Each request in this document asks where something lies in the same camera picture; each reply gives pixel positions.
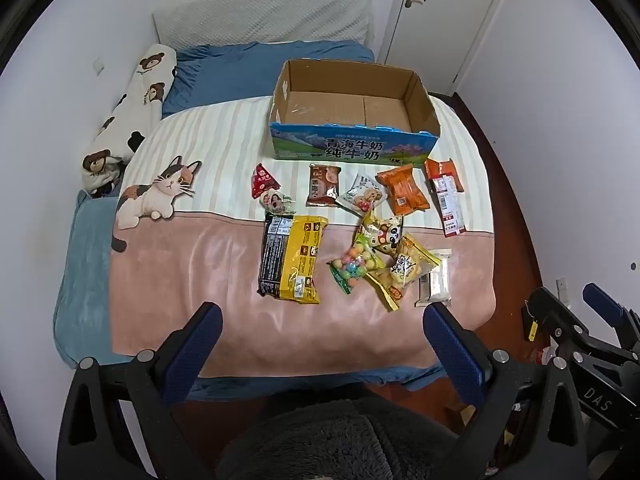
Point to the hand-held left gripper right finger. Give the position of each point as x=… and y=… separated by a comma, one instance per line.
x=450, y=352

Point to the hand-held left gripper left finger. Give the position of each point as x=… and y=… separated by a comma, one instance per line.
x=196, y=345

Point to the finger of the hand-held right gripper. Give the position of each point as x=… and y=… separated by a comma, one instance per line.
x=602, y=300
x=552, y=310

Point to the white clear snack packet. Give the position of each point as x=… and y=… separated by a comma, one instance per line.
x=437, y=280

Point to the yellow puff ball bag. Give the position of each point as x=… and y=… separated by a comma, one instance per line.
x=405, y=270

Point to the black snack packet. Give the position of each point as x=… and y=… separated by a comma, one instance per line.
x=274, y=255

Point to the colorful candy ball bag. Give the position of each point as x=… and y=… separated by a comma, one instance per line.
x=355, y=265

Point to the yellow panda snack packet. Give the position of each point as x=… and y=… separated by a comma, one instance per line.
x=385, y=235

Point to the small round face packet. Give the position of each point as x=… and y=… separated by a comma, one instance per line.
x=277, y=202

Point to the orange snack packet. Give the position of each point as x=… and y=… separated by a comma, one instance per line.
x=404, y=190

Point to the cardboard box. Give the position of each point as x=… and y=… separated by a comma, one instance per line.
x=345, y=105

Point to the yellow tag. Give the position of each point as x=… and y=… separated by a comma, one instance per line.
x=533, y=329

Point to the cat printed blanket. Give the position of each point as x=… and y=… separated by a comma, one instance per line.
x=200, y=270

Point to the grey fuzzy clothing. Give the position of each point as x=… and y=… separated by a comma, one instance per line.
x=345, y=440

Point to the red white stick packet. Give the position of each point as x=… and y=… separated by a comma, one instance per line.
x=450, y=210

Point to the red triangular snack packet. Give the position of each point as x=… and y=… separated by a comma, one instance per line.
x=265, y=180

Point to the small orange packet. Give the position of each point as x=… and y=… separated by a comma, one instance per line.
x=445, y=165

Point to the white cookie packet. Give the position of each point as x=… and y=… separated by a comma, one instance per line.
x=361, y=195

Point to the brown snack packet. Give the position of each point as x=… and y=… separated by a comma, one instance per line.
x=324, y=185

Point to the bear print long pillow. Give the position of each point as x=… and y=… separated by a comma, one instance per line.
x=145, y=90

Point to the blue blanket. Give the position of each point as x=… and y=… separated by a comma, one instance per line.
x=225, y=70

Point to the white door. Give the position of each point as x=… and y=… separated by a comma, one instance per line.
x=450, y=20

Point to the white pillow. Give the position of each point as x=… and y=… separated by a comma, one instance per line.
x=260, y=15

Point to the white wall socket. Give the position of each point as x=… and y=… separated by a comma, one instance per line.
x=562, y=290

